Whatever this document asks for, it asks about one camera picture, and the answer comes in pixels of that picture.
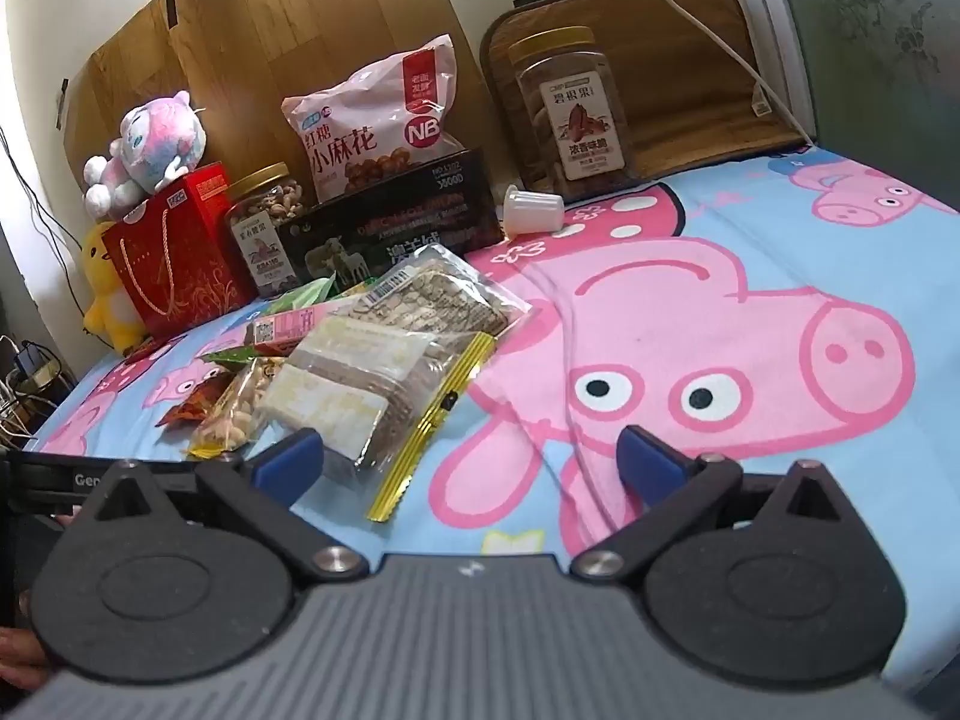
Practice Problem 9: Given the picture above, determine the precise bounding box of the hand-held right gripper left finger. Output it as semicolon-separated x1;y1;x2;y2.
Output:
73;426;370;584

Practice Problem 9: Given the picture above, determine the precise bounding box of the large pink snack bag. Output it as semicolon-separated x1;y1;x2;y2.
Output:
281;34;470;203

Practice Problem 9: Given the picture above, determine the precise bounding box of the metal wire rack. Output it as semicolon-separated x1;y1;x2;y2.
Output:
0;337;76;436

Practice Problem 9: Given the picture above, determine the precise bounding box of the brown woven seat cushion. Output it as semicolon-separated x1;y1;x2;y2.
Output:
480;0;815;185

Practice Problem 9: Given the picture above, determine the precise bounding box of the red gift bag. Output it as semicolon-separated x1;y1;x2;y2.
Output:
101;163;256;338

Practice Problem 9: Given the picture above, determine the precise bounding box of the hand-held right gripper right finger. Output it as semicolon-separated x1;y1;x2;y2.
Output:
570;425;854;584

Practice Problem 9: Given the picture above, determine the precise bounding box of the orange snack packet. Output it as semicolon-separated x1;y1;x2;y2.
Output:
155;377;235;430

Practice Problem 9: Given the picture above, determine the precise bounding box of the black cardboard box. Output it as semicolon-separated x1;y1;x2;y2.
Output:
274;146;503;293

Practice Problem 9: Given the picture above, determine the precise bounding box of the small green snack packet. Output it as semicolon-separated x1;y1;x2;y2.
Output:
201;347;263;374

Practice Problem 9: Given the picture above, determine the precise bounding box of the small gold-lid nut jar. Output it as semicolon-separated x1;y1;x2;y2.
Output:
223;161;308;299

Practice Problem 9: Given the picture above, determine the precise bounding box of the green cracker packet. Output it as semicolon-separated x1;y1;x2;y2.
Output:
266;276;336;314

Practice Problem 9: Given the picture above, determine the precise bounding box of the pink and blue plush toy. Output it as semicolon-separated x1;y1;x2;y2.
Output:
82;90;207;218

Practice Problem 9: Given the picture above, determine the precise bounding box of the frosted glass door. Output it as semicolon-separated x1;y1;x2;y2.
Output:
731;0;960;215

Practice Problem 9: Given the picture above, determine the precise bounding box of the yellow duck plush toy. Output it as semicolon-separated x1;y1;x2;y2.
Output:
81;221;151;353

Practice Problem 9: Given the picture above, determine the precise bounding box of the clear bag of seed crackers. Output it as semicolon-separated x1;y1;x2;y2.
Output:
259;244;535;524

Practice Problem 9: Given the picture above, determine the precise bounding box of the person's left hand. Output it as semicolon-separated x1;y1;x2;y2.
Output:
0;589;57;692

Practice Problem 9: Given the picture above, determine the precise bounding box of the small white plastic cup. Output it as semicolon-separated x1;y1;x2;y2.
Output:
502;184;565;237

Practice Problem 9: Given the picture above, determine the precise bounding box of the wood-pattern wall board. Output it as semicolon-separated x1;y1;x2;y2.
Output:
62;0;518;188

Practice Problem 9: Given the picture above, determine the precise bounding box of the black wall cable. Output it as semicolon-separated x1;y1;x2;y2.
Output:
0;127;83;301

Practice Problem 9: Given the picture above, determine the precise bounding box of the tall yellow-lid nut jar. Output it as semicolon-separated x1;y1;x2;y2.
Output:
508;26;638;196

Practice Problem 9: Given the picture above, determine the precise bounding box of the clear peanut packet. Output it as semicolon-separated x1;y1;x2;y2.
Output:
186;358;286;460

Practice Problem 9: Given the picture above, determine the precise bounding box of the pink snack packet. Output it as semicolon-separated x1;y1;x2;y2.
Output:
244;306;335;355

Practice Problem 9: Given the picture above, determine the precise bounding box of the printed blanket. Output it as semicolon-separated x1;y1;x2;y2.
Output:
30;142;960;720

